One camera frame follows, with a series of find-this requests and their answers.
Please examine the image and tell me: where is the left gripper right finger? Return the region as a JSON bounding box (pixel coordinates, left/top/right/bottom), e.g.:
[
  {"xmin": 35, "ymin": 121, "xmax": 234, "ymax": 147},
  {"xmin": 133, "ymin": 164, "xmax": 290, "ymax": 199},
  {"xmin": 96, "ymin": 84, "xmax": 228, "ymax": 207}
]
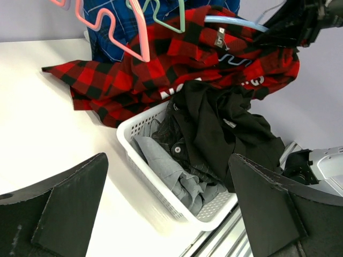
[{"xmin": 229, "ymin": 154, "xmax": 342, "ymax": 256}]

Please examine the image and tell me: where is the blue plaid shirt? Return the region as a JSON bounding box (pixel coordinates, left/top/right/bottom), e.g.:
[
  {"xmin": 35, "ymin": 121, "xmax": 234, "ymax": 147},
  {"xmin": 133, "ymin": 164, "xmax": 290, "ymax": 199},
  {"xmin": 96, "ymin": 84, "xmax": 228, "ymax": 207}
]
[{"xmin": 83, "ymin": 0, "xmax": 240, "ymax": 63}]

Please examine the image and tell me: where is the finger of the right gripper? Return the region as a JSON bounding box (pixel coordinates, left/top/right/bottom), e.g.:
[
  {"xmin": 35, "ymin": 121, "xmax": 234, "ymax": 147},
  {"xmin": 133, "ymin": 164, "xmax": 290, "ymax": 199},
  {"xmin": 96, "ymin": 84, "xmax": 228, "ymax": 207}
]
[{"xmin": 253, "ymin": 1, "xmax": 325, "ymax": 48}]

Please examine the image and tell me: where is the light blue hanger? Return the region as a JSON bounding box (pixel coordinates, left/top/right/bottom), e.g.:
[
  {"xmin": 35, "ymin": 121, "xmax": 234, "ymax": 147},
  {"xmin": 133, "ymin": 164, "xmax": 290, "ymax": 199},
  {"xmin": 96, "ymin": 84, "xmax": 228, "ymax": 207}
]
[{"xmin": 204, "ymin": 1, "xmax": 286, "ymax": 48}]

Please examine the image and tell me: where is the pink hanger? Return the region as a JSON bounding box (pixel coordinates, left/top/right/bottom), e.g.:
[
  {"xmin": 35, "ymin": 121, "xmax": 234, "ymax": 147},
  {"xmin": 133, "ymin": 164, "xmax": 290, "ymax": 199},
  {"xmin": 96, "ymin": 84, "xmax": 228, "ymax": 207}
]
[{"xmin": 49, "ymin": 0, "xmax": 151, "ymax": 63}]

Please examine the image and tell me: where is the white plastic basket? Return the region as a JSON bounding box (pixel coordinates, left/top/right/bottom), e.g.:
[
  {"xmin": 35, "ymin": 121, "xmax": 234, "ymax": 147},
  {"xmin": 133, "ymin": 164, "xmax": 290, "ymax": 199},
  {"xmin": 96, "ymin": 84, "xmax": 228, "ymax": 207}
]
[{"xmin": 116, "ymin": 102, "xmax": 237, "ymax": 231}]

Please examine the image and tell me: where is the black plain shirt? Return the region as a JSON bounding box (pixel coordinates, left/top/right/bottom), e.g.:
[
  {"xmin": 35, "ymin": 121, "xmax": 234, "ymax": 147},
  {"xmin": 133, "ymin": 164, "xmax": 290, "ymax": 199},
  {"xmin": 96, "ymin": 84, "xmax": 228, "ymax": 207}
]
[{"xmin": 170, "ymin": 80, "xmax": 285, "ymax": 192}]

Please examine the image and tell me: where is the red black plaid shirt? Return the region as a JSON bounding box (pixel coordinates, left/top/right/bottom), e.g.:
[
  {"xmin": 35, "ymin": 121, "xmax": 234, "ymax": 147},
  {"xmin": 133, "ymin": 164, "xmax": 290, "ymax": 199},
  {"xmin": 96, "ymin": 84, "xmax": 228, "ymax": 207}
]
[{"xmin": 42, "ymin": 5, "xmax": 300, "ymax": 127}]

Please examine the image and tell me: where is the mint green hanger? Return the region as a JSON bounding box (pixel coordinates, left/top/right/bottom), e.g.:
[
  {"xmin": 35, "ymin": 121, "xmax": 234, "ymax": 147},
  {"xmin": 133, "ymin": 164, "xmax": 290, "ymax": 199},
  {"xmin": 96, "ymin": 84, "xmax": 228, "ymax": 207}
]
[{"xmin": 143, "ymin": 1, "xmax": 185, "ymax": 34}]

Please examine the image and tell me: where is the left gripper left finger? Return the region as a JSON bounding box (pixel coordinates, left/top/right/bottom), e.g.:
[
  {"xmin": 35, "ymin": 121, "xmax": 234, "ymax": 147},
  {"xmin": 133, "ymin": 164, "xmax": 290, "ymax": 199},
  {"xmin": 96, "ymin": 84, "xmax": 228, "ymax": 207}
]
[{"xmin": 1, "ymin": 153, "xmax": 108, "ymax": 256}]

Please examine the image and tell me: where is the aluminium rail base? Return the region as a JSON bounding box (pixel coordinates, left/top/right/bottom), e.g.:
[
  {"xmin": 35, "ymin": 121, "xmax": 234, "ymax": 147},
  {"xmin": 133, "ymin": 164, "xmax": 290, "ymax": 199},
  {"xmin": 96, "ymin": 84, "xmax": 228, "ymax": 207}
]
[{"xmin": 179, "ymin": 140, "xmax": 301, "ymax": 257}]

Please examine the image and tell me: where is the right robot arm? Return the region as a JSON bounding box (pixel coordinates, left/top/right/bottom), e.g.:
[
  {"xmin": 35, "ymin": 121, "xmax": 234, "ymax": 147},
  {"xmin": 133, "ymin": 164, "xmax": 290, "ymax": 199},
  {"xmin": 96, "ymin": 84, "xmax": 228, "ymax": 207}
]
[{"xmin": 254, "ymin": 0, "xmax": 342, "ymax": 196}]

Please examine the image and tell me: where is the black pinstripe shirt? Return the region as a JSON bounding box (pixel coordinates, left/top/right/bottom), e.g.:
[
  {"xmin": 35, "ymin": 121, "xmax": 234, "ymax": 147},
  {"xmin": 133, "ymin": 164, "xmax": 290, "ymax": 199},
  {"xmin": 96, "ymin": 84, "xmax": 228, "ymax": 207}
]
[{"xmin": 152, "ymin": 101, "xmax": 220, "ymax": 184}]

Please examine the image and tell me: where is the grey shirt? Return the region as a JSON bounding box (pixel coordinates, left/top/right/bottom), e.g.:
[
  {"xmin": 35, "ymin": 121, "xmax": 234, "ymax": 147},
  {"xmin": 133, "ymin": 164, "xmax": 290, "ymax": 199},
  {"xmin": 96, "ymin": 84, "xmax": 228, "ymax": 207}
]
[{"xmin": 132, "ymin": 136, "xmax": 228, "ymax": 215}]

